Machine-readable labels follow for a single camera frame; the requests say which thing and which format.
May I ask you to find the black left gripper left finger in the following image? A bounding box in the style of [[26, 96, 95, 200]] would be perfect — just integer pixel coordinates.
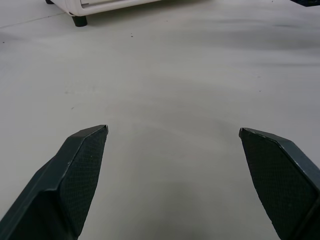
[[0, 124, 109, 240]]

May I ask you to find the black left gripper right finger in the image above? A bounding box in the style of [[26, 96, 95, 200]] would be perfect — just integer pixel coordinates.
[[238, 127, 320, 240]]

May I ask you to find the white appliance with black feet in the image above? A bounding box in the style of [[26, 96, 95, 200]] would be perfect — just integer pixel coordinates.
[[44, 0, 163, 28]]

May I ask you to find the dark blue object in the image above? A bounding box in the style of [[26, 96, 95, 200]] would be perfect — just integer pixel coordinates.
[[289, 0, 320, 8]]

